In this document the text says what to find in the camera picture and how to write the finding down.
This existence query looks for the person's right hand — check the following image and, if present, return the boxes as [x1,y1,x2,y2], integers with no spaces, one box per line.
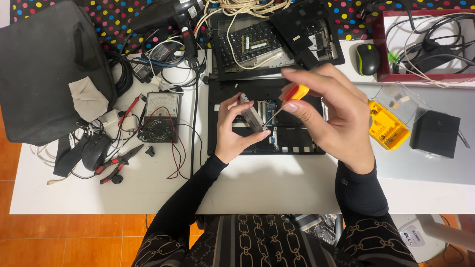
[278,63,376,175]

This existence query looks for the person's left hand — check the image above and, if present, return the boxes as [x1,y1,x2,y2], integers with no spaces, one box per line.
[214,92,272,164]

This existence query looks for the silver hard drive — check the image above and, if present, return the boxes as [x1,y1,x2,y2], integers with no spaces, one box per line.
[237,93,268,134]

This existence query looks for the red yellow handled screwdriver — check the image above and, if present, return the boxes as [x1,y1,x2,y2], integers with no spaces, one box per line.
[263,84,310,129]

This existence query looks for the yellow screwdriver bit case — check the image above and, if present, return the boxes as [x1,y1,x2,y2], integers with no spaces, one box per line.
[367,82,432,151]

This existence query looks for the black laptop base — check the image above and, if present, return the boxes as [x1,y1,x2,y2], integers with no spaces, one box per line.
[207,76,328,156]

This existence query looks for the black mouse with green trim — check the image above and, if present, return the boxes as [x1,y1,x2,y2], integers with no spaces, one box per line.
[356,43,381,77]

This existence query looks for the black analog multimeter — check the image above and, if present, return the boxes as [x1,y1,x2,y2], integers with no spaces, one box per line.
[137,91,183,144]

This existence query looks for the grey laptop lid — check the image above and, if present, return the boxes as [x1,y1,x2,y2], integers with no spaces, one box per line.
[354,83,475,186]

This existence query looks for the black external drive box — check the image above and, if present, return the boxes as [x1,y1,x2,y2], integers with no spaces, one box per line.
[410,110,461,159]

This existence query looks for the green memory module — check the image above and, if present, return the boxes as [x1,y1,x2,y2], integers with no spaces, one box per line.
[241,34,268,53]

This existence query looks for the black laptop cover panel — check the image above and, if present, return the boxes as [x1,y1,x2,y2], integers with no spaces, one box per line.
[269,0,332,71]

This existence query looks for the red multimeter probe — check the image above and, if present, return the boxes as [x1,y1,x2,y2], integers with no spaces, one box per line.
[117,93,147,127]

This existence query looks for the black power adapter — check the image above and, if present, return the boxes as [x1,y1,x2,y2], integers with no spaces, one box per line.
[131,42,176,84]

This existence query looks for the white charger plug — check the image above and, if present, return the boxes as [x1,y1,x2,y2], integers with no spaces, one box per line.
[98,109,140,133]

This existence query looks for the silver pen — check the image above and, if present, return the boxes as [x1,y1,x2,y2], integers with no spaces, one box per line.
[457,129,472,150]

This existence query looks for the black heat gun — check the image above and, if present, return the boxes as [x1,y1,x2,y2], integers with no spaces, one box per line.
[128,0,207,70]

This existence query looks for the plain black mouse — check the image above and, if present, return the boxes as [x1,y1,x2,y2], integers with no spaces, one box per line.
[81,133,113,172]

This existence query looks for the white fan base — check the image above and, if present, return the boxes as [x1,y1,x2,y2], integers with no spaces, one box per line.
[391,214,475,265]

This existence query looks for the beige cleaning cloth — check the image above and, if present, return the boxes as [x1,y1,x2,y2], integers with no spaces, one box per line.
[68,76,110,123]

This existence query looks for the polka dot cloth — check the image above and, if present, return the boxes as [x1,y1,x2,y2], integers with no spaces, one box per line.
[10,0,475,54]

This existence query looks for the black laptop bag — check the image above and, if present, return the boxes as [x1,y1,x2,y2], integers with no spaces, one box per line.
[0,0,119,147]

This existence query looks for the long black power cable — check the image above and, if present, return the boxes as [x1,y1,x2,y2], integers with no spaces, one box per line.
[189,67,200,179]

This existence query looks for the red multimeter wire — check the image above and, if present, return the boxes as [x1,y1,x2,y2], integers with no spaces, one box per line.
[148,106,187,181]

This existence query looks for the black laptop keyboard frame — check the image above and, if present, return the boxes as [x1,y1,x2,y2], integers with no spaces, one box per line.
[211,7,346,81]

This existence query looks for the red black handled pliers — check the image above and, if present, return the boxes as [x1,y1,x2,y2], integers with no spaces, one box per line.
[94,143,145,185]

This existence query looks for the red tray of cables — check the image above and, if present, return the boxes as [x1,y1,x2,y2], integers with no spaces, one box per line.
[373,9,475,84]

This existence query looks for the person's chain patterned garment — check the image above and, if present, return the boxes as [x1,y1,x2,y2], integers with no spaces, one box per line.
[132,214,421,267]

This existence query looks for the coiled black cable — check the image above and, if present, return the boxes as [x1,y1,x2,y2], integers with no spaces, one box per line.
[105,50,135,98]

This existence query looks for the bundle of white cables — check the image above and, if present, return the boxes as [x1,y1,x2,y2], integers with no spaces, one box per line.
[192,0,294,71]

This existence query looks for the black bag strap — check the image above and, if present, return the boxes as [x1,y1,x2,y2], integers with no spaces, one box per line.
[53,133,90,178]

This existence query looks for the thin white cable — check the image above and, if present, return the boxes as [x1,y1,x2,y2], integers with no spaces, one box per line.
[29,124,95,186]

